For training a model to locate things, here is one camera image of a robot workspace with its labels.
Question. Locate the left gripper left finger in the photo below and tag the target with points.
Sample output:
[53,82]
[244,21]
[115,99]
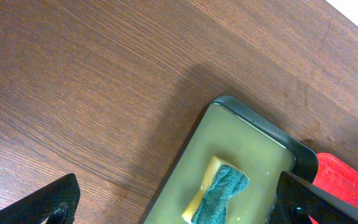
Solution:
[55,203]

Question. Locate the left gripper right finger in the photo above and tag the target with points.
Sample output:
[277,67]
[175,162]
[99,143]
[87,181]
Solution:
[299,201]

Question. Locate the yellow green sponge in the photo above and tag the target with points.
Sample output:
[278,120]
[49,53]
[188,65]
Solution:
[221,182]

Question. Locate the red plastic tray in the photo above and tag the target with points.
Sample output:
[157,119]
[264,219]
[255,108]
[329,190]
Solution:
[337,178]

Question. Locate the dark green tray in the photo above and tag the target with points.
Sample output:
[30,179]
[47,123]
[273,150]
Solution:
[233,132]

